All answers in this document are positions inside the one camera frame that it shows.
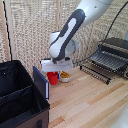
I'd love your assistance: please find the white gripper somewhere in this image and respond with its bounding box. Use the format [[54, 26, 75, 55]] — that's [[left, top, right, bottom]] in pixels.
[[40, 57, 74, 74]]

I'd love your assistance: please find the red plastic cup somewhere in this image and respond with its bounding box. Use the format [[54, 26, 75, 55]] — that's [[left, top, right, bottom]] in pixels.
[[46, 71, 60, 86]]

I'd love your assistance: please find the black toaster oven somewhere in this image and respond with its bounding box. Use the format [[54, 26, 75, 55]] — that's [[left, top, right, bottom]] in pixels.
[[98, 36, 128, 80]]

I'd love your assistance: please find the yellow food piece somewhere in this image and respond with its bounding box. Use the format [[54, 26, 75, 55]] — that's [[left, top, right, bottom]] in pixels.
[[60, 70, 71, 79]]

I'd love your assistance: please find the white small bowl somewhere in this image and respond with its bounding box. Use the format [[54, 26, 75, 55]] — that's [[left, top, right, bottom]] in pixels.
[[59, 71, 72, 84]]

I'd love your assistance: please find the blue flat book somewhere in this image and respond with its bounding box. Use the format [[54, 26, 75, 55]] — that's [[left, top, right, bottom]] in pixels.
[[32, 65, 51, 101]]

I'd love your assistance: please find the woven wicker room divider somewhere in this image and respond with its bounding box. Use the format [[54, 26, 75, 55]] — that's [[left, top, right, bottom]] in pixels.
[[0, 0, 128, 75]]

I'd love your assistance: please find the black fabric storage box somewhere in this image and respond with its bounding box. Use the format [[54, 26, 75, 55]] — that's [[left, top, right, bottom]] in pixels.
[[0, 59, 51, 128]]

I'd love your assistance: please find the black dish rack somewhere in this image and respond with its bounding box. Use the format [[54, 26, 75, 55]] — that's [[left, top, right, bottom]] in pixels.
[[79, 49, 128, 85]]

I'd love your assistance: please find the metal wire oven rack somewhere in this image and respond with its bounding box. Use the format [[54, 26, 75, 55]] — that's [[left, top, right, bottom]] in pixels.
[[88, 50, 128, 72]]

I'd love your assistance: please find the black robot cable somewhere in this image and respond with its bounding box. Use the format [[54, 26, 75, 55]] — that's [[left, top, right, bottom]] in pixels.
[[74, 2, 128, 65]]

